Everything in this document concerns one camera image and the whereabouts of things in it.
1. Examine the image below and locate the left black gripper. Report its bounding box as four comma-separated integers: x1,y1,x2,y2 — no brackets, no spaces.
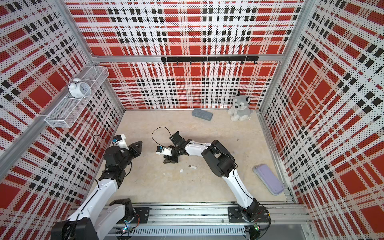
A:
118,140,143,169

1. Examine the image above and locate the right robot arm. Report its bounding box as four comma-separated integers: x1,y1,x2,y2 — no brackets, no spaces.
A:
156,140,260,222

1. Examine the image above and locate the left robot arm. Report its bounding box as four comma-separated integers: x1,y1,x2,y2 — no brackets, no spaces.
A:
51,140,143,240

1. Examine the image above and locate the grey rectangular case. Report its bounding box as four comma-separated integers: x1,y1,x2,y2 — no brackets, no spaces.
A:
192,108,213,121

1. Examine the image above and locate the white alarm clock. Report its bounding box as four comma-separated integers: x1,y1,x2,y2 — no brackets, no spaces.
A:
68,78,91,99

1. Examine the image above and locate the grey husky plush toy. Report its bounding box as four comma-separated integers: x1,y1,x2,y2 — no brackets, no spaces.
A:
228,90,252,122

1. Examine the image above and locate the lavender plastic box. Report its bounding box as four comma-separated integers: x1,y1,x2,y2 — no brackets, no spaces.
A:
253,164,285,196

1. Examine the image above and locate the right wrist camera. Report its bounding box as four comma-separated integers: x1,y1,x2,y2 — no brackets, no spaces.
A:
156,146,172,156

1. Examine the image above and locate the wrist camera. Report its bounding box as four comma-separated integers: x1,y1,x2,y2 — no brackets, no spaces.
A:
112,134,128,149
156,146,172,156

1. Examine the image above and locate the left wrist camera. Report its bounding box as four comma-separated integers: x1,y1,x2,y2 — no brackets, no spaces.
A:
112,134,128,149

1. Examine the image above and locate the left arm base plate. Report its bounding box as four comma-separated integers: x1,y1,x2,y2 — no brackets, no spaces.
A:
124,208,151,224

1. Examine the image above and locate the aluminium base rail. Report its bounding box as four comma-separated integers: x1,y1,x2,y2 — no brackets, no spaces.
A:
107,202,316,240

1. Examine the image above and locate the white wire mesh shelf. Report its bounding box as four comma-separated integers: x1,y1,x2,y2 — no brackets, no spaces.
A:
45,66,109,128

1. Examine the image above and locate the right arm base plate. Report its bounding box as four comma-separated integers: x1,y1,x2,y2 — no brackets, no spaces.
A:
228,206,270,223

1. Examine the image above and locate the black hook rail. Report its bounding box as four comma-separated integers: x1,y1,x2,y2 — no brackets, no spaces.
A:
161,56,260,64

